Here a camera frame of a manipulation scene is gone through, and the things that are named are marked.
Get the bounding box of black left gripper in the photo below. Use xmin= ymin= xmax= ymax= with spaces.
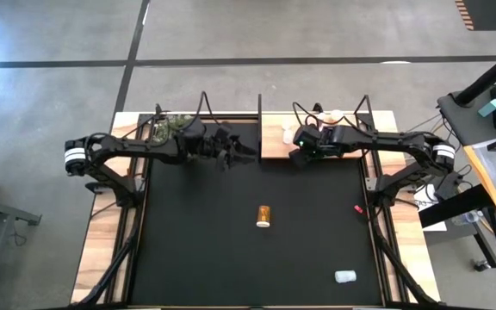
xmin=185 ymin=128 xmax=257 ymax=171

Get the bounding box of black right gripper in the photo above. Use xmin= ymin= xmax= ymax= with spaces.
xmin=289 ymin=125 xmax=355 ymax=169

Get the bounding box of frosted white bottle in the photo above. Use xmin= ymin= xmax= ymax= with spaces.
xmin=333 ymin=269 xmax=357 ymax=284

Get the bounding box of amber pill bottle white cap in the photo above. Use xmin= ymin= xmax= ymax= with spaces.
xmin=255 ymin=205 xmax=272 ymax=228

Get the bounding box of green plant in black pot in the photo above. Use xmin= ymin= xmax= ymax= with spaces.
xmin=151 ymin=112 xmax=197 ymax=146

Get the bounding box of black table mat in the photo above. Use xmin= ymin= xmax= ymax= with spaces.
xmin=129 ymin=122 xmax=382 ymax=307

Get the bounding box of white paper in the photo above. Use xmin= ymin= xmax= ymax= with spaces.
xmin=413 ymin=183 xmax=447 ymax=233

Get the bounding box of black power adapter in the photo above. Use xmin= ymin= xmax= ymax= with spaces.
xmin=435 ymin=170 xmax=462 ymax=202

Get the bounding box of grey side table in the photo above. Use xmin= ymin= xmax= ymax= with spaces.
xmin=437 ymin=72 xmax=496 ymax=147

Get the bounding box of clear plastic water bottle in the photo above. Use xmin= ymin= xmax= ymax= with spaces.
xmin=451 ymin=209 xmax=481 ymax=227

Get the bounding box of teal card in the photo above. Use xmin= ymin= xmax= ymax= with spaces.
xmin=477 ymin=98 xmax=496 ymax=118

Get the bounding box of black pole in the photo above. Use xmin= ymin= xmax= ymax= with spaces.
xmin=454 ymin=41 xmax=496 ymax=108

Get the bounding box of orange striped floor mat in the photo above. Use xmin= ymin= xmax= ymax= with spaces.
xmin=454 ymin=0 xmax=496 ymax=32

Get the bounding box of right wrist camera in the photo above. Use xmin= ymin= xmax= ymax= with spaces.
xmin=293 ymin=125 xmax=322 ymax=152

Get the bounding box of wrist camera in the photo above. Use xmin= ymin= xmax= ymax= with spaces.
xmin=213 ymin=122 xmax=234 ymax=141
xmin=293 ymin=125 xmax=322 ymax=152

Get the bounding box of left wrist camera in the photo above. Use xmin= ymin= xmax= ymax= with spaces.
xmin=213 ymin=122 xmax=234 ymax=141

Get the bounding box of wooden shelf with black frame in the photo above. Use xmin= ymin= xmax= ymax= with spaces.
xmin=257 ymin=93 xmax=376 ymax=164

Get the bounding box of black table frame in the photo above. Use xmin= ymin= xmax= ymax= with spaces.
xmin=69 ymin=111 xmax=443 ymax=310

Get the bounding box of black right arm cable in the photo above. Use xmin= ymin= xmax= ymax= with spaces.
xmin=291 ymin=101 xmax=331 ymax=130

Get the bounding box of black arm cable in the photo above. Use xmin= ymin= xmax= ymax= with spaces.
xmin=291 ymin=101 xmax=331 ymax=130
xmin=118 ymin=90 xmax=223 ymax=143

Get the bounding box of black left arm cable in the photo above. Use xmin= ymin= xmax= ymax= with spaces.
xmin=118 ymin=90 xmax=223 ymax=143

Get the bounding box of black desk frame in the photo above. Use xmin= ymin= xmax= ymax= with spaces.
xmin=418 ymin=183 xmax=496 ymax=270

